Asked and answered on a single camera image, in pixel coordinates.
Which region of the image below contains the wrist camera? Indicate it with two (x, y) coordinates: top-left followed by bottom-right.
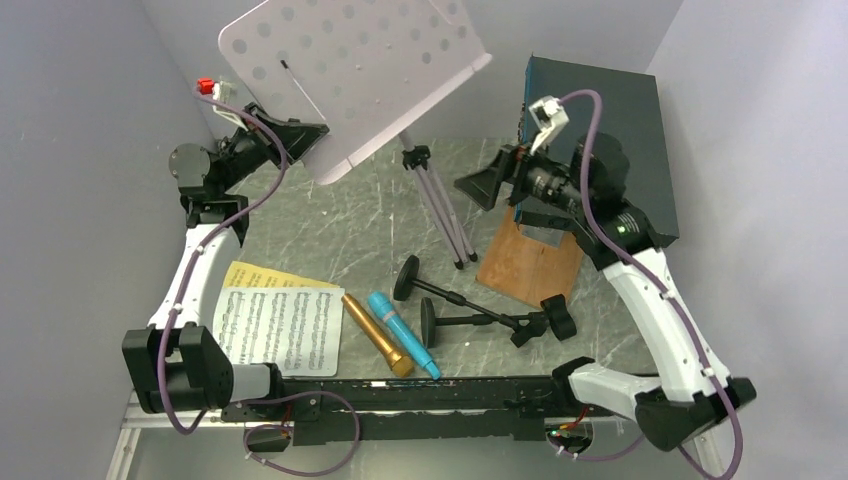
(196, 77), (247, 130)
(529, 96), (569, 155)

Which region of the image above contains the lilac music stand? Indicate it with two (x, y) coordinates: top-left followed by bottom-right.
(218, 1), (491, 267)

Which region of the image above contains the wooden base board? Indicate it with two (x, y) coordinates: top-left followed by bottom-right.
(475, 207), (584, 307)

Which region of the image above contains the dark teal tilted board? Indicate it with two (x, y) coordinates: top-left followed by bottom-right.
(514, 56), (680, 248)

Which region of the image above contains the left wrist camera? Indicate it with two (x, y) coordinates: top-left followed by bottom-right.
(196, 77), (247, 130)

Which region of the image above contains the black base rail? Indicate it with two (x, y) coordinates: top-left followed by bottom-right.
(221, 375), (613, 446)

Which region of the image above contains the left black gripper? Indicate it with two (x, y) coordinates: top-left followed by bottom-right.
(216, 102), (329, 194)

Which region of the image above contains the black microphone stand lower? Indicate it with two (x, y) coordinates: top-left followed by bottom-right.
(420, 298), (549, 348)

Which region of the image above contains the black microphone stand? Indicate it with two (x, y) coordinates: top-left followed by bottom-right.
(393, 255), (578, 341)
(420, 298), (549, 348)

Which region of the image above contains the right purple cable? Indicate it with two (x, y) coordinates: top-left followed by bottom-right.
(558, 88), (745, 480)

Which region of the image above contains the purple cable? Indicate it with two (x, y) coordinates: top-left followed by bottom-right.
(157, 89), (291, 437)
(558, 88), (745, 480)

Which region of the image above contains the blue microphone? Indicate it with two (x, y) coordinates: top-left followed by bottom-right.
(367, 292), (442, 380)

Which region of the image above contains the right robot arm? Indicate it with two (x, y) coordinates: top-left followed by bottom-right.
(454, 133), (756, 451)

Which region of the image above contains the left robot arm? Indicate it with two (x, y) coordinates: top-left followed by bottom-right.
(122, 102), (329, 420)

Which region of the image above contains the gold microphone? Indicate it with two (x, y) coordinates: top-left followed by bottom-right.
(342, 293), (415, 378)

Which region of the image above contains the yellow paper sheet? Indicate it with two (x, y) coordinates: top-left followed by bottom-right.
(223, 261), (337, 288)

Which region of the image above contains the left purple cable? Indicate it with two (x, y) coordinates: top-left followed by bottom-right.
(157, 89), (291, 437)

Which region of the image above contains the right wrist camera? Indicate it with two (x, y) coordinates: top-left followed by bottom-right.
(529, 96), (569, 155)

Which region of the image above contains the white sheet music page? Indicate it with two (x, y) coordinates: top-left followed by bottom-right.
(213, 287), (345, 377)

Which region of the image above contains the black microphone stand upper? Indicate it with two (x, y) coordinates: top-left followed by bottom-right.
(393, 255), (578, 341)

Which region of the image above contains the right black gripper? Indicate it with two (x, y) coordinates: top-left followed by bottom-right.
(454, 129), (592, 216)

